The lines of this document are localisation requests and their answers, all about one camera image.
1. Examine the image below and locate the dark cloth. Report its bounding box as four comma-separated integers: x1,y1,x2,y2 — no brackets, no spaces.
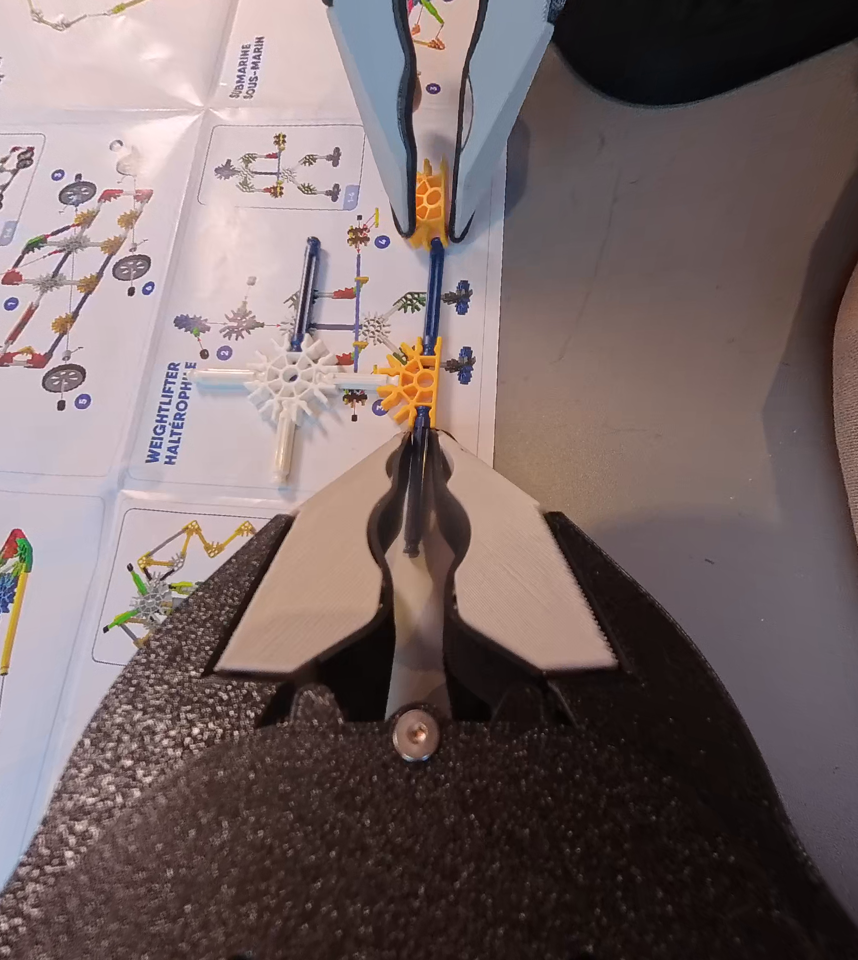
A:
549,0,858,106

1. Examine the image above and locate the white printed instruction sheet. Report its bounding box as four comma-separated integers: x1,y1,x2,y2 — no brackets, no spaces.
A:
0,0,508,901

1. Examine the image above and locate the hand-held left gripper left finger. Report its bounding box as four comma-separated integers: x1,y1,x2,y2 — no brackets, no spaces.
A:
207,435,410,723

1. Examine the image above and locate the orange fan-shaped connector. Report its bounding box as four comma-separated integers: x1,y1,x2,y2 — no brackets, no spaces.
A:
375,336,445,425
408,157,451,252

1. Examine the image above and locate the white snowflake connector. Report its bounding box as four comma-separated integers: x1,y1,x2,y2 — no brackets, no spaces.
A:
243,335,340,420

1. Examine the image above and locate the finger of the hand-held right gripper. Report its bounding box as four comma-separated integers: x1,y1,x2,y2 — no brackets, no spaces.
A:
324,0,422,240
447,0,554,245

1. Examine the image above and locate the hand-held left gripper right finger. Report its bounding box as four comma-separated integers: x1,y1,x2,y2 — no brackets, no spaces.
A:
435,433,619,723

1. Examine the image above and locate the blue plastic rod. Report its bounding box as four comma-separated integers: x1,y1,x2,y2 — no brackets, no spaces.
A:
401,408,433,558
423,238,448,346
290,236,325,354

